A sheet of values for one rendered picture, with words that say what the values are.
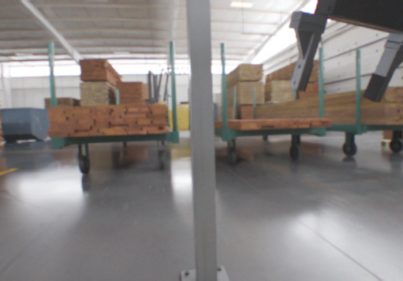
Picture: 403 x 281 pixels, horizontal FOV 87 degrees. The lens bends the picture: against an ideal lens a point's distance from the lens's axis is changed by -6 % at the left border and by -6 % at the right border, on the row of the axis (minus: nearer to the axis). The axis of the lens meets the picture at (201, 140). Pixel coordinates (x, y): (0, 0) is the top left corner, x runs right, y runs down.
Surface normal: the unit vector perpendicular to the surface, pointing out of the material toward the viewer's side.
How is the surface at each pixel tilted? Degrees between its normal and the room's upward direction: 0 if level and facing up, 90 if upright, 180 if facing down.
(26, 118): 90
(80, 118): 90
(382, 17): 113
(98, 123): 90
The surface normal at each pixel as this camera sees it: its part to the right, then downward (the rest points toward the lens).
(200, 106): 0.16, 0.08
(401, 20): 0.06, 0.47
